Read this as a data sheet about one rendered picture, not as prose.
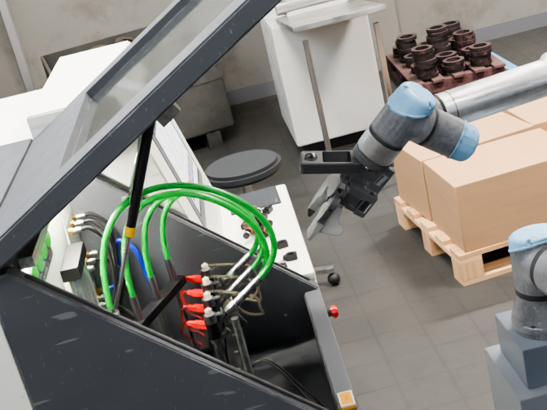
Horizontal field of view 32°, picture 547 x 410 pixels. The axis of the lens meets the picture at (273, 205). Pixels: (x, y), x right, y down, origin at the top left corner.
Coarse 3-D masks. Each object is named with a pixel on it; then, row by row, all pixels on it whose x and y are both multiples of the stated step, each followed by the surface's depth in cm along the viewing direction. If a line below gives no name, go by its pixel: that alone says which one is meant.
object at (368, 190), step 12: (360, 156) 175; (372, 168) 175; (384, 168) 177; (336, 180) 180; (348, 180) 179; (360, 180) 179; (372, 180) 179; (384, 180) 179; (348, 192) 179; (360, 192) 179; (372, 192) 180; (348, 204) 182; (360, 204) 180; (372, 204) 180; (360, 216) 182
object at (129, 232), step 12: (144, 132) 158; (144, 144) 158; (144, 156) 159; (144, 168) 160; (144, 180) 161; (132, 192) 162; (132, 204) 162; (132, 216) 163; (132, 228) 164; (120, 276) 168; (120, 288) 169
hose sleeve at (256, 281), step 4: (256, 276) 205; (252, 280) 205; (256, 280) 205; (260, 280) 205; (248, 284) 206; (252, 284) 205; (256, 284) 205; (244, 288) 206; (248, 288) 205; (252, 288) 205; (240, 292) 206; (244, 292) 205; (248, 292) 205; (236, 296) 206; (240, 296) 206; (244, 296) 206; (236, 300) 206; (240, 300) 206; (236, 304) 206
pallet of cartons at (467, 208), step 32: (480, 128) 469; (512, 128) 459; (544, 128) 458; (416, 160) 451; (448, 160) 438; (480, 160) 429; (512, 160) 421; (544, 160) 412; (416, 192) 465; (448, 192) 418; (480, 192) 411; (512, 192) 414; (544, 192) 417; (416, 224) 469; (448, 224) 432; (480, 224) 416; (512, 224) 419; (480, 256) 420
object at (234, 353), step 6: (222, 306) 239; (234, 312) 234; (228, 318) 232; (228, 324) 229; (228, 336) 224; (234, 336) 223; (210, 342) 223; (228, 342) 221; (234, 342) 220; (246, 342) 234; (228, 348) 218; (234, 348) 218; (210, 354) 218; (228, 354) 216; (234, 354) 215; (240, 354) 215; (234, 360) 212; (240, 360) 212; (234, 366) 210; (240, 366) 210
